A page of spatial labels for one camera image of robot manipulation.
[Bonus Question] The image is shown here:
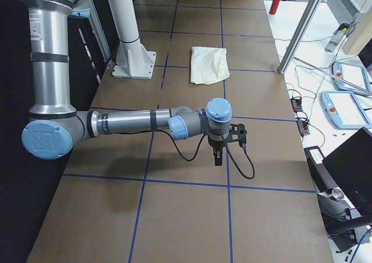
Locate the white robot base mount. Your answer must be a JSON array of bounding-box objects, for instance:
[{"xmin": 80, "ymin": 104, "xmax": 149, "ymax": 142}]
[{"xmin": 108, "ymin": 0, "xmax": 156, "ymax": 80}]

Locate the black camera stand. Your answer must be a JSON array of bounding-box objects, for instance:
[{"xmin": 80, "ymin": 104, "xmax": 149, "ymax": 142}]
[{"xmin": 317, "ymin": 194, "xmax": 371, "ymax": 251}]

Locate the red cylinder bottle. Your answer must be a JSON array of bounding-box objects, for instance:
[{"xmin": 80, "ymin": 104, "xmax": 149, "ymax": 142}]
[{"xmin": 269, "ymin": 0, "xmax": 284, "ymax": 15}]

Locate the far black orange connector box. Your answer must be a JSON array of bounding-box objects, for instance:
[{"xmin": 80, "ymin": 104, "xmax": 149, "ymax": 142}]
[{"xmin": 290, "ymin": 97, "xmax": 303, "ymax": 112}]

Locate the clear water bottle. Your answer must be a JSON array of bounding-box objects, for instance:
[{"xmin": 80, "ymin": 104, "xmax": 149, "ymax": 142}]
[{"xmin": 324, "ymin": 22, "xmax": 351, "ymax": 52}]

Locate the blue teach pendant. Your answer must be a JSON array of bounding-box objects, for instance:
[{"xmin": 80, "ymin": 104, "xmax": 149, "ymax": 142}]
[
  {"xmin": 320, "ymin": 91, "xmax": 371, "ymax": 129},
  {"xmin": 332, "ymin": 62, "xmax": 371, "ymax": 96}
]

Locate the cream long-sleeve cat shirt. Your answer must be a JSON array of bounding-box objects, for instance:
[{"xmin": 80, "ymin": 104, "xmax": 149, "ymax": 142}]
[{"xmin": 191, "ymin": 47, "xmax": 230, "ymax": 85}]

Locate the near blue teach pendant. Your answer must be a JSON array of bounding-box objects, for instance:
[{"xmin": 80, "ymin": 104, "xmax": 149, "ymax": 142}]
[{"xmin": 320, "ymin": 91, "xmax": 371, "ymax": 129}]

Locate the black monitor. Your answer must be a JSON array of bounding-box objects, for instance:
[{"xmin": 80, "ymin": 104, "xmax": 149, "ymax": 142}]
[{"xmin": 323, "ymin": 127, "xmax": 371, "ymax": 215}]

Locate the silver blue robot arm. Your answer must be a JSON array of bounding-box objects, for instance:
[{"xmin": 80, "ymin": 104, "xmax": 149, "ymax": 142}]
[{"xmin": 21, "ymin": 0, "xmax": 247, "ymax": 166}]

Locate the black box white label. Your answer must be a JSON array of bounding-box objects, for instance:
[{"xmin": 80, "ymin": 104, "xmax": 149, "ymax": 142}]
[{"xmin": 304, "ymin": 146, "xmax": 345, "ymax": 201}]

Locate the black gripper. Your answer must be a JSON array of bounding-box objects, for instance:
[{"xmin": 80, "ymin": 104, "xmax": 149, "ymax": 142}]
[{"xmin": 208, "ymin": 123, "xmax": 247, "ymax": 166}]

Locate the long metal rod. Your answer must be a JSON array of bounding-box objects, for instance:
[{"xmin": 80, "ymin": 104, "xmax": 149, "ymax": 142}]
[{"xmin": 293, "ymin": 57, "xmax": 371, "ymax": 96}]

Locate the near black orange connector box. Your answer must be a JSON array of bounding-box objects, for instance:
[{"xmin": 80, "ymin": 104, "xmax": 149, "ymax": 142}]
[{"xmin": 296, "ymin": 118, "xmax": 310, "ymax": 137}]

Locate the black orange connector box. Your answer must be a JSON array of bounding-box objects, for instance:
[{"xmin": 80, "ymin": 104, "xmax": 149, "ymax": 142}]
[
  {"xmin": 296, "ymin": 118, "xmax": 310, "ymax": 137},
  {"xmin": 290, "ymin": 97, "xmax": 303, "ymax": 112}
]

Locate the wooden board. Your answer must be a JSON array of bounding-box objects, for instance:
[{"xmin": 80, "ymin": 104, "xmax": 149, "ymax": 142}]
[{"xmin": 342, "ymin": 7, "xmax": 372, "ymax": 55}]

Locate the aluminium frame post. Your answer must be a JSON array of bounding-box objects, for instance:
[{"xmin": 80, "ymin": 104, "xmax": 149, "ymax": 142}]
[{"xmin": 277, "ymin": 0, "xmax": 321, "ymax": 74}]

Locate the far blue teach pendant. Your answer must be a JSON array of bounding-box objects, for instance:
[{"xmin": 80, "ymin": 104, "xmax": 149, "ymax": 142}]
[{"xmin": 332, "ymin": 62, "xmax": 371, "ymax": 96}]

